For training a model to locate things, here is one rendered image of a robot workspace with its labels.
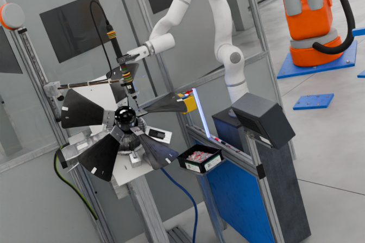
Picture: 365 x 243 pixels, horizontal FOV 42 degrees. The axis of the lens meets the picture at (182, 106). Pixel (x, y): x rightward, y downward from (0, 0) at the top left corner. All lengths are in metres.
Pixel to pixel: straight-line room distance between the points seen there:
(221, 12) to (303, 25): 3.51
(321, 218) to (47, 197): 1.89
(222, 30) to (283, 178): 0.99
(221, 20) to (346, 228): 1.57
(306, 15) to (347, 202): 3.10
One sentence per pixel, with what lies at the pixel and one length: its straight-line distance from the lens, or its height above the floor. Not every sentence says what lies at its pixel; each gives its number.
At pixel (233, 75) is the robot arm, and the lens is 2.75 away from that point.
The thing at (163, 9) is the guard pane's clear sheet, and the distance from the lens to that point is 3.42.
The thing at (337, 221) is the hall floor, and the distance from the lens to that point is 3.39.
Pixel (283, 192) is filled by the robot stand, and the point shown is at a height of 0.40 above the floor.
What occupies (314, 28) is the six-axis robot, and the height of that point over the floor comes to 0.50.
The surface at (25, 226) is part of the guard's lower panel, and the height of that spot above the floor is 0.53.
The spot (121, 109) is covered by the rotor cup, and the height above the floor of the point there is 1.25.
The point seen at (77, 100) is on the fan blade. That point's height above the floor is 1.36.
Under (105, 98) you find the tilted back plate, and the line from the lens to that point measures 2.96.
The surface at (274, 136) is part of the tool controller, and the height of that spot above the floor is 1.12.
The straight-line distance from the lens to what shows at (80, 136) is 2.78.
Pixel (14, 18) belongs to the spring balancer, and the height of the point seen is 1.86.
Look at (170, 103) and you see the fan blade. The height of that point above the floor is 1.17.
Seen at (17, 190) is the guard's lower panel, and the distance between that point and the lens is 3.42.
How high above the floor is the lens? 2.01
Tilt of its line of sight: 19 degrees down
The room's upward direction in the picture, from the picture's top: 18 degrees counter-clockwise
